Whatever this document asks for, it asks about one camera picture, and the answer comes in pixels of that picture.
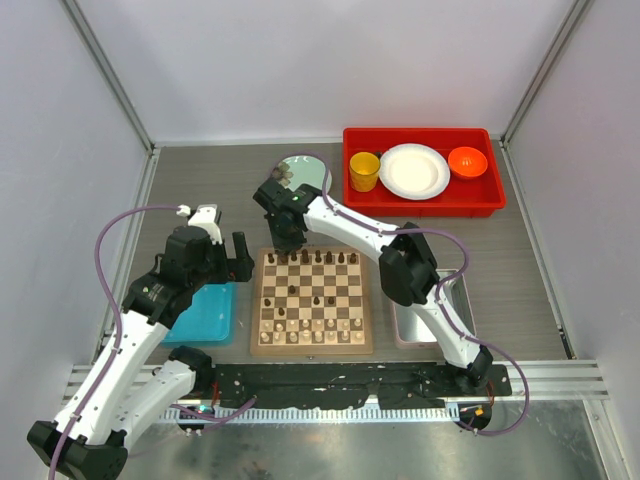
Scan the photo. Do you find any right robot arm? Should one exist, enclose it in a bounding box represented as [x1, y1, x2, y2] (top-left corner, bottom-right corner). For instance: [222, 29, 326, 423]
[253, 178, 493, 395]

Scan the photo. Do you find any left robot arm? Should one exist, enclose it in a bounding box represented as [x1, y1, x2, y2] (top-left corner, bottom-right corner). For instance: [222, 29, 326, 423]
[27, 226, 254, 479]

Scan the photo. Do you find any wooden chess board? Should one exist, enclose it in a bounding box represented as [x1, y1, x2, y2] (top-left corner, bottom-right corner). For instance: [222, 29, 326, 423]
[250, 246, 374, 357]

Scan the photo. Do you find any mint green flower plate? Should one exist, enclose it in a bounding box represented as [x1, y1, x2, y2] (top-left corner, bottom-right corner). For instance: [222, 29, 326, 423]
[271, 155, 332, 191]

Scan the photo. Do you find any blue plastic tray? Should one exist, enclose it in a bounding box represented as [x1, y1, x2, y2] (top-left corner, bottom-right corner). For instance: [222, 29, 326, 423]
[161, 283, 236, 347]

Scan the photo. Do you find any yellow plastic cup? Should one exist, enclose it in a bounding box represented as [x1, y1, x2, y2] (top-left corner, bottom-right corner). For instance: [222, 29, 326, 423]
[349, 152, 380, 193]

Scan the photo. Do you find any red plastic bin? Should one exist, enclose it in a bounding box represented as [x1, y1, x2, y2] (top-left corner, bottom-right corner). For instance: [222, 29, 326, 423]
[343, 127, 506, 218]

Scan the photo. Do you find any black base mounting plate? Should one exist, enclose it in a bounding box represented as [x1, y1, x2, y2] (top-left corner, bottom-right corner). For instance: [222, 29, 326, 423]
[179, 362, 512, 410]

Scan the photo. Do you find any white paper plate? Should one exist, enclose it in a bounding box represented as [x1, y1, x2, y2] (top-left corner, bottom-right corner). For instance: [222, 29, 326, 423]
[379, 143, 451, 201]

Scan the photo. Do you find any silver metal tray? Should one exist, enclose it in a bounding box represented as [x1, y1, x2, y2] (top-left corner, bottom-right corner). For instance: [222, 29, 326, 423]
[390, 277, 476, 349]

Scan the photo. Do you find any orange plastic bowl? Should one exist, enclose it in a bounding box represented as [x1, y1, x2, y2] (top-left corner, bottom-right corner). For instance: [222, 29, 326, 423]
[447, 146, 488, 180]

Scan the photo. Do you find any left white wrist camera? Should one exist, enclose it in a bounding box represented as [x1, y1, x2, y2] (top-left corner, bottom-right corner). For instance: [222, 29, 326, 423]
[176, 204, 223, 244]

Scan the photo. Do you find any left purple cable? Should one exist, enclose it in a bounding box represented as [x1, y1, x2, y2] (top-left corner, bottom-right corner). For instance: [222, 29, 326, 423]
[47, 203, 257, 480]

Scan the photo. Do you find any aluminium frame rail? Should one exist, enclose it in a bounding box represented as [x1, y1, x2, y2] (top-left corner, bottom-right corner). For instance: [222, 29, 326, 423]
[61, 360, 609, 405]

